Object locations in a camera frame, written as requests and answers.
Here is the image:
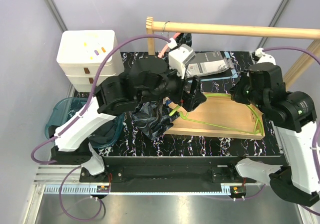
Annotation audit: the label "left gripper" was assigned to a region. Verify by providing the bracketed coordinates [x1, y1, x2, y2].
[137, 58, 207, 111]

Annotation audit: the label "lime green hanger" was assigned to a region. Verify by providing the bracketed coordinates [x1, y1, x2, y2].
[168, 92, 263, 135]

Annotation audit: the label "patterned dark grey shorts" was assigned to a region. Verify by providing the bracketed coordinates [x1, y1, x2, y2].
[131, 32, 193, 141]

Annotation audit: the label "pink hanger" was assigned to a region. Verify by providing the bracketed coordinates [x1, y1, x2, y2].
[158, 33, 180, 58]

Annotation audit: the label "dark navy shorts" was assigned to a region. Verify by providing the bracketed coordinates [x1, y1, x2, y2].
[88, 124, 116, 146]

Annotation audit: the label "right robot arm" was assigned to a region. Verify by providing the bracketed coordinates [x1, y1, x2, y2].
[227, 63, 320, 207]

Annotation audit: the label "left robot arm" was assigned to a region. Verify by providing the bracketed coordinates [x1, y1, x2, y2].
[51, 56, 206, 182]

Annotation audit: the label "shorts price tag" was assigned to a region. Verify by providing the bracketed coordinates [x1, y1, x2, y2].
[163, 98, 173, 110]

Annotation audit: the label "blue clipboard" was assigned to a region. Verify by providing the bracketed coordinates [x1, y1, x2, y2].
[188, 51, 238, 82]

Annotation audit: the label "wooden tray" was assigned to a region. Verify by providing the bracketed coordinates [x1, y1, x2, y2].
[163, 91, 266, 140]

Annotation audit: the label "grey spiral notebook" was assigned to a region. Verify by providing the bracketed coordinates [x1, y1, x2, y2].
[186, 51, 229, 78]

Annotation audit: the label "black marbled mat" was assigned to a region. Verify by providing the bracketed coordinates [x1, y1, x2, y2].
[96, 51, 281, 157]

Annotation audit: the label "wooden clothes rack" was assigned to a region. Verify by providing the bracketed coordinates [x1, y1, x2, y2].
[146, 17, 320, 88]

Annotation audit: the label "white drawer unit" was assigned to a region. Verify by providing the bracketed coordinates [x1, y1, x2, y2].
[56, 30, 118, 93]

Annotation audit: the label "teal plastic bin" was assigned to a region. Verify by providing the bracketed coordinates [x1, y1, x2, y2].
[44, 97, 125, 149]

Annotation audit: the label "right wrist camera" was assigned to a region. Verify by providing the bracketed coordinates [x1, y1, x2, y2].
[252, 48, 276, 65]

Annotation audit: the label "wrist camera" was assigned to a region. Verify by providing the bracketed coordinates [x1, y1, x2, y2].
[252, 48, 276, 65]
[168, 44, 196, 80]

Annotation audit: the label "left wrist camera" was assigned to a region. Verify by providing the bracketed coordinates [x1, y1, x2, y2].
[168, 44, 196, 80]

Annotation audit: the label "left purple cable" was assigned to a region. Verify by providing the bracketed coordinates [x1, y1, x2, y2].
[30, 34, 176, 221]

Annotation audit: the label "purple cable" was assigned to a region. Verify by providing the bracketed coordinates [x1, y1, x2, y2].
[262, 46, 320, 216]
[30, 34, 176, 221]

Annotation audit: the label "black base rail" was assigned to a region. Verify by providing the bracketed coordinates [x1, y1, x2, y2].
[79, 156, 255, 195]

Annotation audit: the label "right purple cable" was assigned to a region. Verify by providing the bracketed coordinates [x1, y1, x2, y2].
[262, 46, 320, 216]

